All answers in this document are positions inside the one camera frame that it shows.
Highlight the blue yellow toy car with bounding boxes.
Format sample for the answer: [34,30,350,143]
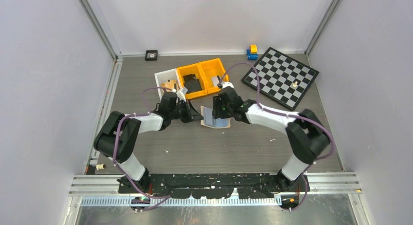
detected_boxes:
[246,44,258,60]

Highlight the black white chessboard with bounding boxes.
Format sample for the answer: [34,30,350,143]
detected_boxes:
[241,47,319,111]

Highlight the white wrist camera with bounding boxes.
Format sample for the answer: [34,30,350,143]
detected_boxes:
[176,87,188,101]
[217,81,234,89]

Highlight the white plastic bin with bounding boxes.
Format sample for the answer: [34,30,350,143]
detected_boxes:
[154,68,183,89]

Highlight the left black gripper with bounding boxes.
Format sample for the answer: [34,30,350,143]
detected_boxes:
[169,99,203,123]

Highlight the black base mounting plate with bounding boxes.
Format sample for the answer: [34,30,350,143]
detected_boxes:
[117,173,310,199]

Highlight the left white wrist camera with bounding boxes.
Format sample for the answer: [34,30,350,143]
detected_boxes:
[176,87,188,101]

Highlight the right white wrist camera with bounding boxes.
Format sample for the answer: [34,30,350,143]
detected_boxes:
[217,81,234,89]

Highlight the gold cards in white bin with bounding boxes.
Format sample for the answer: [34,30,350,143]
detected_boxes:
[160,79,179,92]

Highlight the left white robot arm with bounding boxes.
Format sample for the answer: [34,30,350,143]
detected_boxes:
[94,92,204,193]

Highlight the small beige chess piece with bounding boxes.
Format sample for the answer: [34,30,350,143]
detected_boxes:
[95,164,106,170]

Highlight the black cards in orange bin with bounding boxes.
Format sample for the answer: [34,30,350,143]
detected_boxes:
[183,74,202,94]

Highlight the small black square box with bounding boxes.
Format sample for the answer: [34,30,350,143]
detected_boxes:
[145,50,158,61]

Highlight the beige leather card holder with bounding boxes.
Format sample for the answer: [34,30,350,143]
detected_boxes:
[200,106,230,129]

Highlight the right orange plastic bin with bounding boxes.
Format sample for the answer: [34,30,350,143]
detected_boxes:
[198,58,229,94]

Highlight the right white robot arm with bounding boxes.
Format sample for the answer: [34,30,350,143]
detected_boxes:
[212,86,332,191]

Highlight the white striped card in bin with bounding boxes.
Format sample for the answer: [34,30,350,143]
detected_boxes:
[211,75,221,87]

